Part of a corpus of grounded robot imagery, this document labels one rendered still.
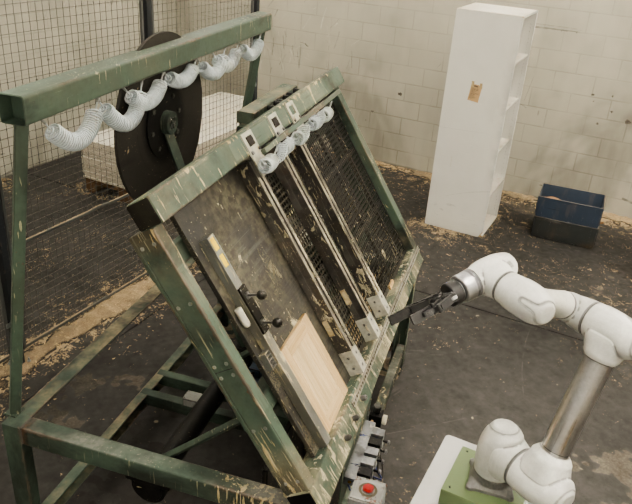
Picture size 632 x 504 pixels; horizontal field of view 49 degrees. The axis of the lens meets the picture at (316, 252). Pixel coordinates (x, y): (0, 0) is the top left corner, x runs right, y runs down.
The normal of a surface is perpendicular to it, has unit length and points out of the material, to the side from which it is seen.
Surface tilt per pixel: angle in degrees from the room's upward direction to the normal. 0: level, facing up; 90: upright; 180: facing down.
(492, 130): 90
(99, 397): 0
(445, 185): 90
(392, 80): 90
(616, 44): 90
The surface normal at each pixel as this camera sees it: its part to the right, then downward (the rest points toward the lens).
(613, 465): 0.07, -0.89
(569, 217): -0.39, 0.40
